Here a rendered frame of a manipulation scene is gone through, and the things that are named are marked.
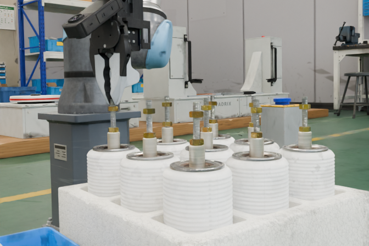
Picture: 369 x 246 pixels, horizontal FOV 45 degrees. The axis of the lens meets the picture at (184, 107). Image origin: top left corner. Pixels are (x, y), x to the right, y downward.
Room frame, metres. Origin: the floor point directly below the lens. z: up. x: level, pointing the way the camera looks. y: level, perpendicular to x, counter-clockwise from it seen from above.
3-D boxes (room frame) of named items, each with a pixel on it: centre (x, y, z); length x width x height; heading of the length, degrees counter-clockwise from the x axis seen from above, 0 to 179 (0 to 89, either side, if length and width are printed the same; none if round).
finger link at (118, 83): (0.79, 0.10, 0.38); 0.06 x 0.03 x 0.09; 142
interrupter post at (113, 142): (0.79, 0.13, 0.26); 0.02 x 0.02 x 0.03
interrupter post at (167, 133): (0.86, 0.03, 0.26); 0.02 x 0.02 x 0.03
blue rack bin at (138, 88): (6.59, 0.75, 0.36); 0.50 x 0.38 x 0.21; 45
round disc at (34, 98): (2.74, 0.92, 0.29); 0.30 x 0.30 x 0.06
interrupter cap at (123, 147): (0.79, 0.13, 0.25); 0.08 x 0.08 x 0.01
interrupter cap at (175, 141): (0.86, 0.03, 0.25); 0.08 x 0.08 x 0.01
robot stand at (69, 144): (1.10, 0.24, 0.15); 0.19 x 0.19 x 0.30; 44
